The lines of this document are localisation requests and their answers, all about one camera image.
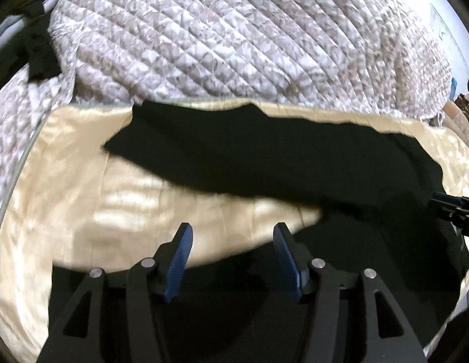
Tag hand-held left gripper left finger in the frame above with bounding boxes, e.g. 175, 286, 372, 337
38, 222, 193, 363

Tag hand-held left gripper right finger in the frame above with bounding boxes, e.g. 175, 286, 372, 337
273, 222, 425, 363

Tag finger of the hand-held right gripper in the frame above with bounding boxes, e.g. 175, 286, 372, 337
427, 192, 469, 238

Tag black pants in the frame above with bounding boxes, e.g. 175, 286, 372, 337
49, 100, 469, 363

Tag golden satin blanket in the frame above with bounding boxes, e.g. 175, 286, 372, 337
0, 98, 469, 360

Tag floral quilted blanket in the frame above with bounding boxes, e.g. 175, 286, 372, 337
0, 0, 452, 212

